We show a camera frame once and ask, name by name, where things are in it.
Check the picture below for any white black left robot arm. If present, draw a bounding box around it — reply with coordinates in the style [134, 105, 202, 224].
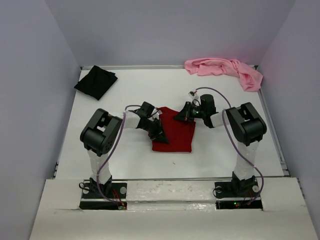
[79, 102, 170, 202]

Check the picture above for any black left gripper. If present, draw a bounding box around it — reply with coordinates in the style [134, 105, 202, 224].
[141, 119, 168, 145]

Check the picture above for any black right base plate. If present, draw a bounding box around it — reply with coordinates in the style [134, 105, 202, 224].
[212, 181, 263, 210]

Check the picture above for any red t shirt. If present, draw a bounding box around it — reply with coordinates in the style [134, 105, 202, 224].
[152, 106, 196, 153]

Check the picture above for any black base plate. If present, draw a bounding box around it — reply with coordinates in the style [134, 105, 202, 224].
[212, 181, 263, 210]
[78, 181, 128, 211]

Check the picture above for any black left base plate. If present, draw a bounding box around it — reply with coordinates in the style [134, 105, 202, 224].
[78, 181, 128, 211]

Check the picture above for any black t shirt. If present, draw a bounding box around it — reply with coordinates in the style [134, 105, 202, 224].
[74, 65, 118, 101]

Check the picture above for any pink t shirt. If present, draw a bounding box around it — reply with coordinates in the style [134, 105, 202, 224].
[184, 58, 263, 92]

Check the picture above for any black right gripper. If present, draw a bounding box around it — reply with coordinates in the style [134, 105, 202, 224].
[173, 101, 206, 121]

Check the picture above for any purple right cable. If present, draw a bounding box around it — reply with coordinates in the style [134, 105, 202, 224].
[188, 86, 265, 205]

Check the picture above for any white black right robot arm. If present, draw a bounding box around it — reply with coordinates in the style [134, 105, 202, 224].
[174, 94, 267, 201]

